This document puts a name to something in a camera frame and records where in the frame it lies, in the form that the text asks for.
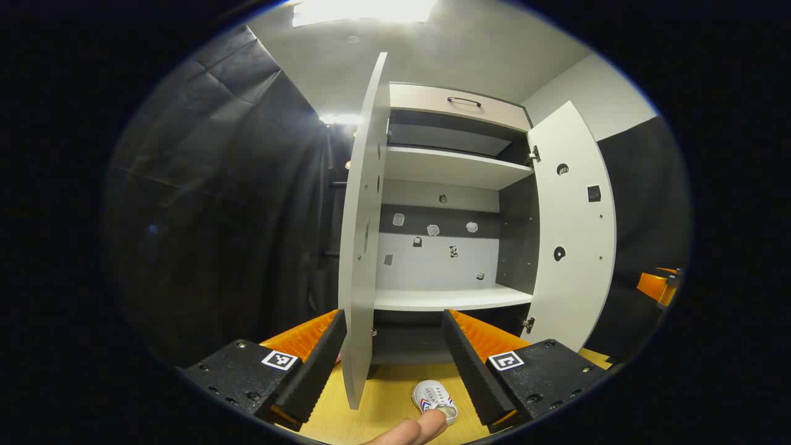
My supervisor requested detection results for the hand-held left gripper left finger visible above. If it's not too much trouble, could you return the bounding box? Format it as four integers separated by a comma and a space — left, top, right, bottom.
176, 309, 348, 432

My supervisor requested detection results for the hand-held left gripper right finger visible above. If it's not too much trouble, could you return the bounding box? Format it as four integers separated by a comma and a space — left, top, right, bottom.
441, 309, 609, 433

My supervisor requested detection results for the white canvas shoe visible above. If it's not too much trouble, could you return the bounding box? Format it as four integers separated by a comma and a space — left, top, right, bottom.
411, 380, 459, 426

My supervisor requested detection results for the grey cabinet door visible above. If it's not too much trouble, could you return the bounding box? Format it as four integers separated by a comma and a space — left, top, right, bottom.
337, 53, 391, 410
527, 101, 617, 353

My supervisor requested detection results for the grey shoe cabinet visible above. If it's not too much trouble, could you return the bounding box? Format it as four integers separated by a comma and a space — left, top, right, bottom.
371, 82, 541, 365

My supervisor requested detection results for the beige cabinet drawer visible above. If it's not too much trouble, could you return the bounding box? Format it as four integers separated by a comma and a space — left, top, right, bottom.
389, 83, 532, 132

